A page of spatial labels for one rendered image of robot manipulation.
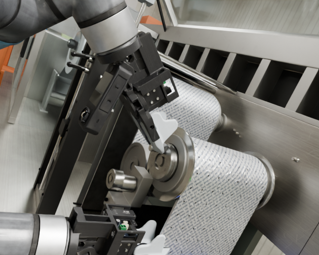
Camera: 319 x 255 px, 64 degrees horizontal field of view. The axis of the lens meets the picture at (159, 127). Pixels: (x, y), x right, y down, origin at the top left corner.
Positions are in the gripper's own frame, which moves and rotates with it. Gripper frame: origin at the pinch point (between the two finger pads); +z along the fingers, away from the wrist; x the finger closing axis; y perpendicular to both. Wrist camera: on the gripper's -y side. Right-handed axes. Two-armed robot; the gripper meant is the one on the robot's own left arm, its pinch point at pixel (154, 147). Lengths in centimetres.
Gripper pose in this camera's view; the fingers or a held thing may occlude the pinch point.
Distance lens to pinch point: 49.3
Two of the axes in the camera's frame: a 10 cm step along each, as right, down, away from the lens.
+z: 3.6, 7.6, 5.3
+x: -4.5, -3.6, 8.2
